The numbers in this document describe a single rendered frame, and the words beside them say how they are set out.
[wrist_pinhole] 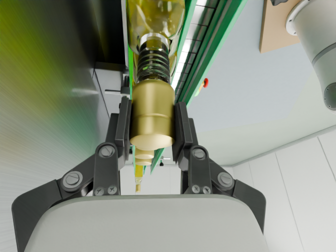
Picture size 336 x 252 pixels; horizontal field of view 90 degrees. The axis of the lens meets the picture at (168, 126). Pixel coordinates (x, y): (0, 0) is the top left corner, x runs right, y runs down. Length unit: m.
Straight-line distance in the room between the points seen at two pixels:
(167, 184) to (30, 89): 6.02
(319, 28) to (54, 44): 0.54
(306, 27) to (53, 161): 0.61
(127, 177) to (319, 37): 5.91
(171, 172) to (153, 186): 0.82
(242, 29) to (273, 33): 0.09
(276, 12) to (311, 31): 0.11
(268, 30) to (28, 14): 0.58
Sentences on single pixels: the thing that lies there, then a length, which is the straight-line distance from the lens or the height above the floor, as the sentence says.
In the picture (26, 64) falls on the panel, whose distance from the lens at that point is 0.21.
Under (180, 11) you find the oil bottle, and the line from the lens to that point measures 0.19.
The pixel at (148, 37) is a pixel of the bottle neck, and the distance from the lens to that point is 0.17.
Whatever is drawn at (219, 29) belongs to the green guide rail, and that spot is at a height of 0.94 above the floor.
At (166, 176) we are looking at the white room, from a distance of 6.19.
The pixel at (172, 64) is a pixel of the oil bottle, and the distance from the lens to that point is 0.22.
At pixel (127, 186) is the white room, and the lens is 6.08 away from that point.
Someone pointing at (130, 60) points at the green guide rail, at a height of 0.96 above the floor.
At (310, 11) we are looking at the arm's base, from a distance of 0.62.
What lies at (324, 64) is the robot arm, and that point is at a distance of 0.53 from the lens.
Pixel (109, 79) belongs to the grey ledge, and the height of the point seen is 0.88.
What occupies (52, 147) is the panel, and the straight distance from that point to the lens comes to 0.26.
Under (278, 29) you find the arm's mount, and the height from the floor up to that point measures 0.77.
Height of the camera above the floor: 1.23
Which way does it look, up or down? 24 degrees down
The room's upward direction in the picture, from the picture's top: 179 degrees clockwise
